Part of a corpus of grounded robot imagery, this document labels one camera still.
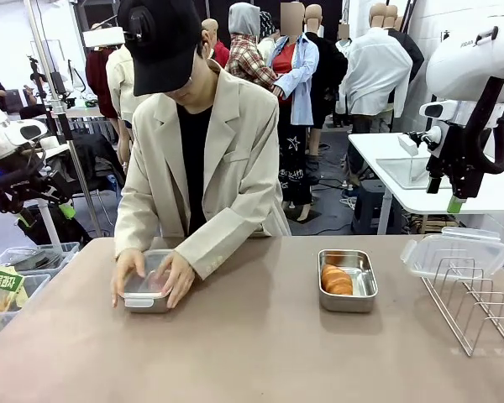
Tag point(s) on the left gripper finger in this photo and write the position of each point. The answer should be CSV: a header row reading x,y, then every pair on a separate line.
x,y
65,205
25,219

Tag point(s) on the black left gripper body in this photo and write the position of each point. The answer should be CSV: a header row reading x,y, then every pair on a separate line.
x,y
21,189

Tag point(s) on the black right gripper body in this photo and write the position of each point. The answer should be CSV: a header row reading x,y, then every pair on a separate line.
x,y
449,163

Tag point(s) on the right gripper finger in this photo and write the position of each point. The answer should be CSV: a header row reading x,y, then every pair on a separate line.
x,y
455,205
433,184

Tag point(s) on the clear plastic snap lid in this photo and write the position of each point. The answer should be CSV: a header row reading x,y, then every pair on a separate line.
x,y
149,268
453,252

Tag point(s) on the person's left forearm beige sleeve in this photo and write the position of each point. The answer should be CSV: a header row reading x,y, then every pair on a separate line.
x,y
218,243

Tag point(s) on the person's right forearm beige sleeve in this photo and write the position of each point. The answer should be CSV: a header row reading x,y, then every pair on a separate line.
x,y
136,222

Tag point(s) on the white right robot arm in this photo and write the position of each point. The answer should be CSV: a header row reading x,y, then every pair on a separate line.
x,y
466,67

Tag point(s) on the person's right hand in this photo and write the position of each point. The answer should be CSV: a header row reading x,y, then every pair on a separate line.
x,y
128,273

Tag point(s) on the person's left hand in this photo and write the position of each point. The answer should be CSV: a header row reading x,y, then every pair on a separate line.
x,y
178,279

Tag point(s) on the black bag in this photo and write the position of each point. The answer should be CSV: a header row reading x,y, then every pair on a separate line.
x,y
46,228

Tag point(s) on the clear acrylic box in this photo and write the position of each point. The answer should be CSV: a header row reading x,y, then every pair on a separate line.
x,y
407,172

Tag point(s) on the clear plastic bin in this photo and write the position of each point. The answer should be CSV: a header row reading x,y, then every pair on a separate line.
x,y
8,319
38,258

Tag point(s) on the black jacket on chair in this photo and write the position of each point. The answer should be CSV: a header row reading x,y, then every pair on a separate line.
x,y
96,159

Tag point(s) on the gray plastic stool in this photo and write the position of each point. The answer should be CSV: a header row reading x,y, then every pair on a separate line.
x,y
374,205

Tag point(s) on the green snack bag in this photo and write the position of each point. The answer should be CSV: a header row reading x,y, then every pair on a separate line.
x,y
6,281

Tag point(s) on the mannequin in white shirt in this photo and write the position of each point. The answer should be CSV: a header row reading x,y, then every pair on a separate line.
x,y
378,75

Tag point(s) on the mannequin in black jacket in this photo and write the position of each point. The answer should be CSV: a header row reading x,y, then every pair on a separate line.
x,y
411,50

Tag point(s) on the mannequin in dark red sweater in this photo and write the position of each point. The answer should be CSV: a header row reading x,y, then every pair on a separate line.
x,y
98,84

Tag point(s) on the black tripod stand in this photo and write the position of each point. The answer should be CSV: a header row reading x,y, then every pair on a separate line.
x,y
446,35

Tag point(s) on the mannequin in cream jacket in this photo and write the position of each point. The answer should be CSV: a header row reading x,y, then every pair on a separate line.
x,y
119,84

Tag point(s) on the slanted metal pole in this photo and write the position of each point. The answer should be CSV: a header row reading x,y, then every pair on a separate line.
x,y
42,46

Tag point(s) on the mannequin in black coat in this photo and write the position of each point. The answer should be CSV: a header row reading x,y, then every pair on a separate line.
x,y
332,75

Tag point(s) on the person in beige blazer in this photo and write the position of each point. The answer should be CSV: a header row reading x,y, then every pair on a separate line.
x,y
218,147

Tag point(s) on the mannequin in blue shirt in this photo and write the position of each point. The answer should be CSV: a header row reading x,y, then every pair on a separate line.
x,y
298,84

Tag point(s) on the black cap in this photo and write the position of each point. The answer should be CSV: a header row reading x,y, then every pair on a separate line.
x,y
159,46

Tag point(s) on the mannequin in red jacket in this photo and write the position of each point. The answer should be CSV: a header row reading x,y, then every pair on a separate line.
x,y
220,50

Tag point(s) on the mannequin with patterned headscarf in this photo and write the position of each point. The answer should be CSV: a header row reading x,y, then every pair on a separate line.
x,y
266,29

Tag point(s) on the mannequin in plaid shirt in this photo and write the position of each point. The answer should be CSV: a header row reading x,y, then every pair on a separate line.
x,y
250,50

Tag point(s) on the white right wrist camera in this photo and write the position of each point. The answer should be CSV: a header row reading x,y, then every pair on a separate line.
x,y
409,144

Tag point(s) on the black camera tripod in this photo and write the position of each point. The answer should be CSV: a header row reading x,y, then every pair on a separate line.
x,y
35,80

